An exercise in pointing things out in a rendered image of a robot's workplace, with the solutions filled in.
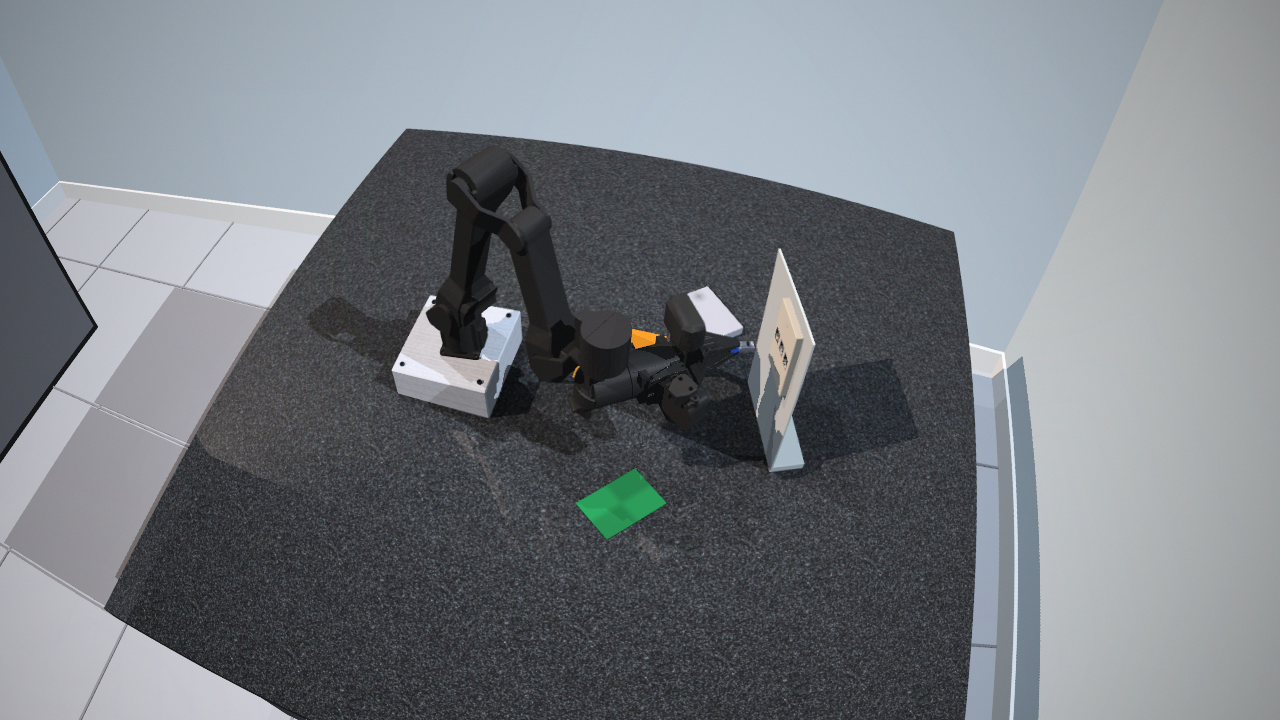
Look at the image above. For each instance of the green flat square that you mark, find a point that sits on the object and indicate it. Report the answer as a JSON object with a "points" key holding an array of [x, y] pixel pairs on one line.
{"points": [[621, 503]]}

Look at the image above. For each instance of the orange flat square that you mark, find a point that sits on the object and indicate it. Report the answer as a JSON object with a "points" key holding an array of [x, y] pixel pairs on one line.
{"points": [[639, 339]]}

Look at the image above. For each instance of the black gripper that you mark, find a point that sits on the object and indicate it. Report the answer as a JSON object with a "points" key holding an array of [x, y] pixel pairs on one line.
{"points": [[690, 343]]}

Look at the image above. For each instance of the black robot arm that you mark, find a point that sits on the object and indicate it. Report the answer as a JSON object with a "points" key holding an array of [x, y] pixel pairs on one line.
{"points": [[556, 341]]}

